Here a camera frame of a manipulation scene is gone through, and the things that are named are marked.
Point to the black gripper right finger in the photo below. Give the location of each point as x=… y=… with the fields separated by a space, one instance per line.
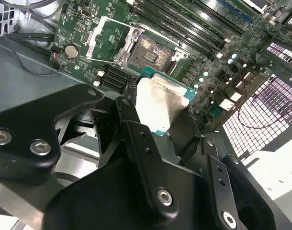
x=244 y=191

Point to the metal socket cover frame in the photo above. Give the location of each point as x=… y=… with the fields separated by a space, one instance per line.
x=91 y=42

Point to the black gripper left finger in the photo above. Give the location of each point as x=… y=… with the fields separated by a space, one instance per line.
x=21 y=134

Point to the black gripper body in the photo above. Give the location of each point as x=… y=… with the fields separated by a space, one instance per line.
x=107 y=203

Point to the silver CPU green edge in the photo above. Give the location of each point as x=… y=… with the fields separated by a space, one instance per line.
x=158 y=100

